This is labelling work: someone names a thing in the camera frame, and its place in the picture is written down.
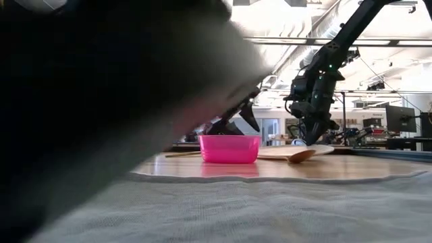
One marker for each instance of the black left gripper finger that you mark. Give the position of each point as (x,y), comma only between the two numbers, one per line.
(233,130)
(251,118)

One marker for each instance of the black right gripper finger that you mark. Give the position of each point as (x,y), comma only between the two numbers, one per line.
(311,135)
(322,130)

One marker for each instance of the pink plastic bowl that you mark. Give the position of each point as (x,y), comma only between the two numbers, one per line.
(229,150)

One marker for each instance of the gold metal spoon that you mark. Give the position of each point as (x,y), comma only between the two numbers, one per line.
(302,156)

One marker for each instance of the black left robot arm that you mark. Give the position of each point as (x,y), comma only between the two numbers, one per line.
(67,101)

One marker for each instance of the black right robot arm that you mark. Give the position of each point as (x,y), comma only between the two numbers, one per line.
(347,30)

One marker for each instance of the gold metal fork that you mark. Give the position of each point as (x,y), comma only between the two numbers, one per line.
(184,154)

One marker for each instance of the grey ceiling beam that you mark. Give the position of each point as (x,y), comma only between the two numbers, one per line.
(287,41)

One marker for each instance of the black computer monitor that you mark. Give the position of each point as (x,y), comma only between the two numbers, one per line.
(401,119)

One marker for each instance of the grey cloth napkin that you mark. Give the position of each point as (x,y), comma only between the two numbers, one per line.
(253,209)

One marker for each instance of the black vertical post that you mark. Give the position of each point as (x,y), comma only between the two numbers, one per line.
(343,118)

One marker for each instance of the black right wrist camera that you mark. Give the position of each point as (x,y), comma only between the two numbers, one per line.
(300,87)

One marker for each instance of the black aluminium table frame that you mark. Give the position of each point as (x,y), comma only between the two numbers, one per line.
(391,154)

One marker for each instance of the silver ceiling duct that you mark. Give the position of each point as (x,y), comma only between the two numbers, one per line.
(315,30)

